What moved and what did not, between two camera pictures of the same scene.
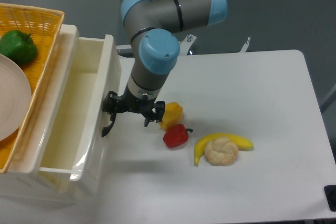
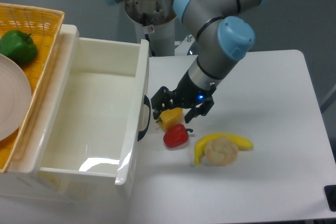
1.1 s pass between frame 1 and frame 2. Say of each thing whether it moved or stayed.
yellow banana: stayed
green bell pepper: stayed
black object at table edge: stayed
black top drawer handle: moved
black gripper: moved
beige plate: stayed
